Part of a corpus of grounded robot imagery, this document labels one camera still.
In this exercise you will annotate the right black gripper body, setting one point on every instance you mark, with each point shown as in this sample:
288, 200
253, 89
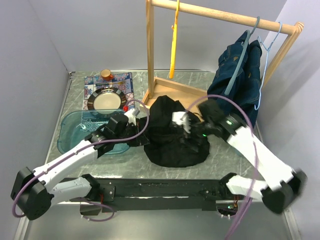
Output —
198, 130

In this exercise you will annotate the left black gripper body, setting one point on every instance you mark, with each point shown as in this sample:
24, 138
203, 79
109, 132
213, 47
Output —
134, 130

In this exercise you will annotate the black garment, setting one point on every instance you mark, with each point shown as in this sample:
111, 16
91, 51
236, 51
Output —
168, 146

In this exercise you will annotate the denim garment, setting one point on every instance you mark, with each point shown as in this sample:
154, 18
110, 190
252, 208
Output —
227, 63

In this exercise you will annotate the blue denim skirt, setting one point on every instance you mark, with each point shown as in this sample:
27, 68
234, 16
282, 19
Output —
250, 89

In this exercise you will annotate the yellow plastic hanger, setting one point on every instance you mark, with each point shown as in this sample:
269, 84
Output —
174, 41

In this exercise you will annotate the light blue wire hanger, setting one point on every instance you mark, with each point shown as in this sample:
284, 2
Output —
267, 51

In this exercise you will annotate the grey-blue plastic hanger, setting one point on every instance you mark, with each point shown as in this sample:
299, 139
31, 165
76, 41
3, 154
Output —
241, 58

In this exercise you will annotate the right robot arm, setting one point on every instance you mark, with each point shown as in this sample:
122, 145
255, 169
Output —
281, 184

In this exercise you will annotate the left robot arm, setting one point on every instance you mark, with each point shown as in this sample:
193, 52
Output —
35, 191

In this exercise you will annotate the wooden clothes rack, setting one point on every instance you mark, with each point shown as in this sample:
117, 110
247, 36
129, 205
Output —
187, 86

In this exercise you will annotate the black rimmed plate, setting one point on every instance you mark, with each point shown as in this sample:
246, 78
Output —
107, 98

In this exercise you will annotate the gold fork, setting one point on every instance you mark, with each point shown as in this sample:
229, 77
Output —
110, 84

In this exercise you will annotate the patterned blue placemat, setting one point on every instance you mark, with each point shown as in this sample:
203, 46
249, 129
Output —
90, 85

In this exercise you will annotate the orange cup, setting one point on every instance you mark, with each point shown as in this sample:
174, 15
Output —
106, 75

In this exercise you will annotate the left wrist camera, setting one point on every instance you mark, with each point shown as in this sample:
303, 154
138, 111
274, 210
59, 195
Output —
131, 112

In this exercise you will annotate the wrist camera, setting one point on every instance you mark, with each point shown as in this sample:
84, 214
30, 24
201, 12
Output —
131, 112
180, 118

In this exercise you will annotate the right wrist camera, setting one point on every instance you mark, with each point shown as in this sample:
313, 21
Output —
180, 118

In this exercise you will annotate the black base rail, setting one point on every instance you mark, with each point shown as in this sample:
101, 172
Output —
136, 194

